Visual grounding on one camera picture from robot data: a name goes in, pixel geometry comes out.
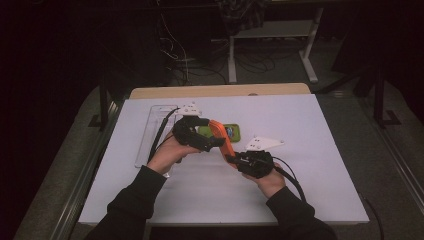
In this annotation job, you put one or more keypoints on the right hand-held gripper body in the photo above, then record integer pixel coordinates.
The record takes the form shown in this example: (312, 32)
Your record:
(256, 165)

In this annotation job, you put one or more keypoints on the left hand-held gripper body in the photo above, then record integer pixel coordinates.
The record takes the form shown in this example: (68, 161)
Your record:
(188, 133)

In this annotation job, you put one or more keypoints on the orange phone case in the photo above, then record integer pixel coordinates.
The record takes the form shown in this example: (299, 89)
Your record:
(222, 136)

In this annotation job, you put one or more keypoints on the green cartoon print phone case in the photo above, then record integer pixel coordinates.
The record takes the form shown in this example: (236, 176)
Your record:
(233, 133)

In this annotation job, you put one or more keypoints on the clear plastic rack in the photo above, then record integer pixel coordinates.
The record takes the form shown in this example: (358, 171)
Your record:
(150, 133)

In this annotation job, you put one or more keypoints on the person's right hand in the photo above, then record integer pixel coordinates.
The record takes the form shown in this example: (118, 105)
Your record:
(271, 183)

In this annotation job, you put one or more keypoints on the person's left hand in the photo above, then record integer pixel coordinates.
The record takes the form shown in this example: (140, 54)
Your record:
(168, 153)

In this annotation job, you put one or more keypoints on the light wooden table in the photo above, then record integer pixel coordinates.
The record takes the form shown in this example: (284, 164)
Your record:
(216, 90)

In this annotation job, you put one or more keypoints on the white table cover sheet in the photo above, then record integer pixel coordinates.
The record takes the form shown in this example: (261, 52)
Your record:
(310, 126)

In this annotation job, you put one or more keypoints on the black metal stand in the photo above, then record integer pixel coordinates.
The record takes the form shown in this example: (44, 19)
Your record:
(379, 100)
(104, 106)

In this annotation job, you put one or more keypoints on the dark plaid cloth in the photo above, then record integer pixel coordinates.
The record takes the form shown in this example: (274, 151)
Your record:
(243, 13)

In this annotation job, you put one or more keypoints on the white metal desk frame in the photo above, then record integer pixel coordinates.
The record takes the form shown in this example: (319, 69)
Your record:
(276, 29)

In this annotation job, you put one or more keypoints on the grey metal rail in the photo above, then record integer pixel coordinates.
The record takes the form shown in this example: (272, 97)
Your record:
(80, 186)
(400, 160)

